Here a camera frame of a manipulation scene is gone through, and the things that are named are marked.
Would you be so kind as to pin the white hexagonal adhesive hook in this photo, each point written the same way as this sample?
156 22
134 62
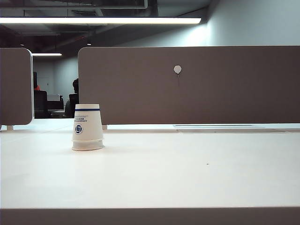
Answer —
178 69

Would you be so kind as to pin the wide brown desk partition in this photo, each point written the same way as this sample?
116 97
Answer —
222 93

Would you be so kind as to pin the white office printer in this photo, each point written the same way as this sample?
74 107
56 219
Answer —
55 96

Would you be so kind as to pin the white paper cup blue logo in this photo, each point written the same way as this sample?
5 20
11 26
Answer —
87 145
87 122

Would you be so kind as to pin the short ceiling light strip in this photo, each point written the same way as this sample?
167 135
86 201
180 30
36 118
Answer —
47 54

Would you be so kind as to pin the person in red shirt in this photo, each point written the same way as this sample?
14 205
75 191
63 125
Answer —
36 86

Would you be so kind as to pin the narrow brown desk partition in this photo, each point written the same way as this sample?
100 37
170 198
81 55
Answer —
15 86

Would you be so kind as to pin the long ceiling light strip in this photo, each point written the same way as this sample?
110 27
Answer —
100 20

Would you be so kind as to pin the seated person dark silhouette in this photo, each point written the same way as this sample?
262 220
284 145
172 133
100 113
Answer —
75 86

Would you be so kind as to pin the white partition support foot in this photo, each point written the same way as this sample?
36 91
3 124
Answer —
105 127
9 127

